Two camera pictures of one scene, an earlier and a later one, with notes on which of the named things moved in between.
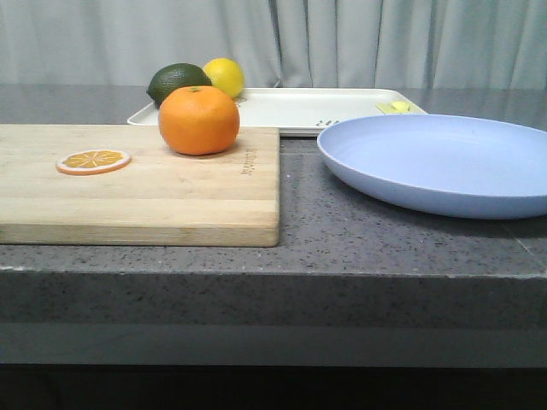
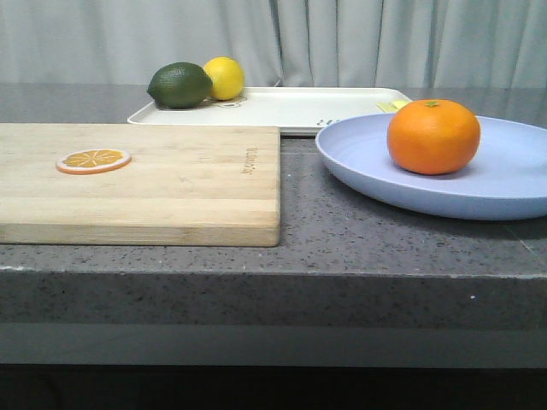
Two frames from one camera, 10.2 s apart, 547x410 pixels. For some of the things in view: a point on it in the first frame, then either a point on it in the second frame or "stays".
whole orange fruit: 198,120 to 433,136
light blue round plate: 457,165 stays
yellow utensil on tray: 396,107 stays
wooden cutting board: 161,198 stays
